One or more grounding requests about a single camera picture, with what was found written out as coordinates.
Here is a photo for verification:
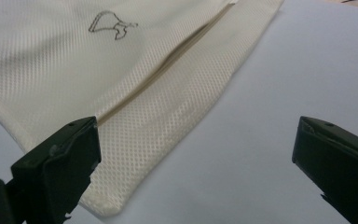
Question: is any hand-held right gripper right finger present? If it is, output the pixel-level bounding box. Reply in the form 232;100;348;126
291;116;358;224

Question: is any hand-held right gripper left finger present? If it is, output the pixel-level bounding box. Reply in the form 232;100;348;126
10;116;103;224

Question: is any white mesh laundry bag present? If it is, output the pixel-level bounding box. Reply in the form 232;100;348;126
0;0;285;217

